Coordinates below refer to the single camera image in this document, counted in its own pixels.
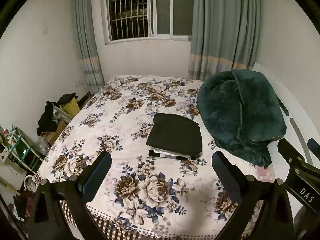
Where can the yellow box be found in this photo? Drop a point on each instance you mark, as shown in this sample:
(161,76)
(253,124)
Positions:
(72,108)

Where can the dark green plush blanket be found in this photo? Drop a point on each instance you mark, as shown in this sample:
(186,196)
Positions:
(240,110)

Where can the barred window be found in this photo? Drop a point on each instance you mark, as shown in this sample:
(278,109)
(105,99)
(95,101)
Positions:
(130,20)

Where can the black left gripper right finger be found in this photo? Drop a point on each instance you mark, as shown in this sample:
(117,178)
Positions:
(275,219)

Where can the dark striped long-sleeve sweater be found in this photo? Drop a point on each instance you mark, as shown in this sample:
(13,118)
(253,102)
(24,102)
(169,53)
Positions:
(175,133)

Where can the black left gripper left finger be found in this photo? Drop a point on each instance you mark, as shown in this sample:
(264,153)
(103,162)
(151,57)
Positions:
(47,219)

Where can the right grey-blue curtain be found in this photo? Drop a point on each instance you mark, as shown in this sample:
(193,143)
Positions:
(225,35)

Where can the folded black white garment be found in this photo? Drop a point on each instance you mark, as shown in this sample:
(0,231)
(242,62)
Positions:
(161,154)

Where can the grey-blue curtain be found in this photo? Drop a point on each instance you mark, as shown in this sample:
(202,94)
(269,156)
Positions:
(87,47)
(225,35)

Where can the floral bed blanket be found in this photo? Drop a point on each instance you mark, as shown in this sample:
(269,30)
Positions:
(142,195)

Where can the green storage rack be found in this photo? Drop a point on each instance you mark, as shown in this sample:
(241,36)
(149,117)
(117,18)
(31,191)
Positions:
(21,152)

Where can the white bed headboard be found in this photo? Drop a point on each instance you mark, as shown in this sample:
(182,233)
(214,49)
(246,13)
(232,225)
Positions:
(300,129)

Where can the left grey-blue curtain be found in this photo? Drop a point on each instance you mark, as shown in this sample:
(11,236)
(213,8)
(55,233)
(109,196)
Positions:
(87,47)

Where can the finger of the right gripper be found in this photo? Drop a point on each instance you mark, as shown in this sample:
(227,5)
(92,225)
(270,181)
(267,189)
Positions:
(314,147)
(290,154)

